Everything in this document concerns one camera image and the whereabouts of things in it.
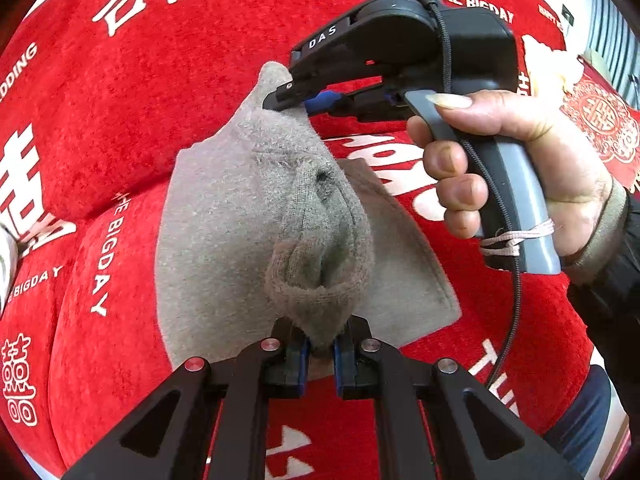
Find grey knit sweater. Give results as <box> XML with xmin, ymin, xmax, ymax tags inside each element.
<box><xmin>155</xmin><ymin>62</ymin><xmax>461</xmax><ymax>378</ymax></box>

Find dark sleeve forearm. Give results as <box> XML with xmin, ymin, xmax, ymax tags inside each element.
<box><xmin>562</xmin><ymin>179</ymin><xmax>640</xmax><ymax>411</ymax></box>

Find person's right hand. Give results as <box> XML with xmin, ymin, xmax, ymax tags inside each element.
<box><xmin>407</xmin><ymin>90</ymin><xmax>614</xmax><ymax>258</ymax></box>

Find red wedding blanket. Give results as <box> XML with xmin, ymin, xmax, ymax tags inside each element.
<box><xmin>1</xmin><ymin>0</ymin><xmax>593</xmax><ymax>479</ymax></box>

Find red paper-cut decorated box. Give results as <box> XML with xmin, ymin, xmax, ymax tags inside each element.
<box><xmin>561</xmin><ymin>56</ymin><xmax>640</xmax><ymax>194</ymax></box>

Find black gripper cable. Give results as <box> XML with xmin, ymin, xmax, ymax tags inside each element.
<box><xmin>397</xmin><ymin>0</ymin><xmax>524</xmax><ymax>388</ymax></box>

